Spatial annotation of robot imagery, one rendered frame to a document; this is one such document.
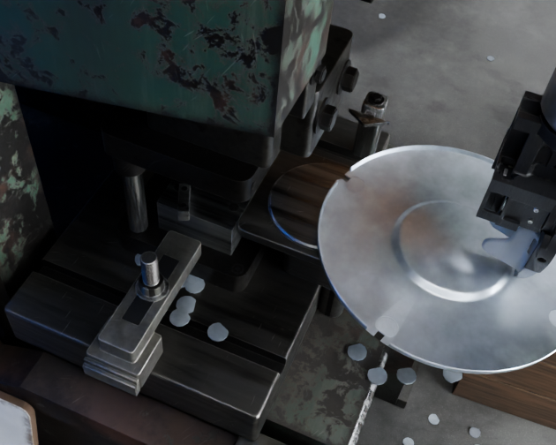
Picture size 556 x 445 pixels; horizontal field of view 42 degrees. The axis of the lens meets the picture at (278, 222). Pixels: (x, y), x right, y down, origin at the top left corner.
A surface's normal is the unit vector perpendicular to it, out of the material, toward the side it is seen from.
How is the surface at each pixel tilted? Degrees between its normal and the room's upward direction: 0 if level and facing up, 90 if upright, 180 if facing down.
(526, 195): 90
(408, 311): 2
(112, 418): 0
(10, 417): 78
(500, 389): 90
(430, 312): 2
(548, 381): 90
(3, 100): 90
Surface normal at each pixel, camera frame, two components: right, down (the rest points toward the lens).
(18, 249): 0.92, 0.34
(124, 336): 0.07, -0.62
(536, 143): -0.39, 0.70
